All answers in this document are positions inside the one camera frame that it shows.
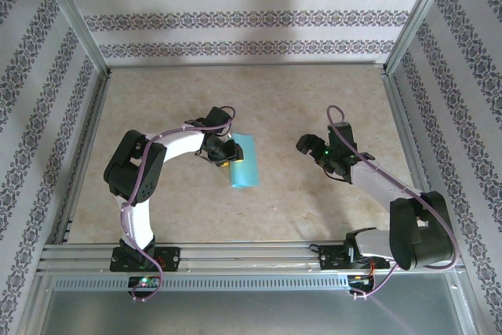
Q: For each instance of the small control board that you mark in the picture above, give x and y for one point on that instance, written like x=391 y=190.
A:
x=359 y=280
x=151 y=282

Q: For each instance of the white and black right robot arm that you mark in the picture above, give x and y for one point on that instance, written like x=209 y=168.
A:
x=376 y=183

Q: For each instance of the aluminium frame rail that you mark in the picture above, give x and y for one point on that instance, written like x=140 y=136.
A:
x=401 y=115
x=247 y=64
x=84 y=154

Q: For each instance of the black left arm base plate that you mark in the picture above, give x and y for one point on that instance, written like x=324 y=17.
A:
x=172 y=258

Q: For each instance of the long aluminium mounting rail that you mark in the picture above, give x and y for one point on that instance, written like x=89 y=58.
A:
x=251 y=256

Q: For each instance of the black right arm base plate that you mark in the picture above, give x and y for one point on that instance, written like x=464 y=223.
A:
x=329 y=260

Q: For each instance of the grey metal sheet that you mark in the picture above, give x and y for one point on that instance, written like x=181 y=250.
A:
x=251 y=315

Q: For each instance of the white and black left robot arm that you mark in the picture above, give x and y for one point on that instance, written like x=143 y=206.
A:
x=135 y=221

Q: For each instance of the pale bent strip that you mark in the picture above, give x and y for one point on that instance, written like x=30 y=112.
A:
x=230 y=137

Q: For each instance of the teal cloth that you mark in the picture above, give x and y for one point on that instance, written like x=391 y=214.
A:
x=247 y=171

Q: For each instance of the aluminium frame post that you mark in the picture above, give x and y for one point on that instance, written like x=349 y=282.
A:
x=73 y=13
x=420 y=13

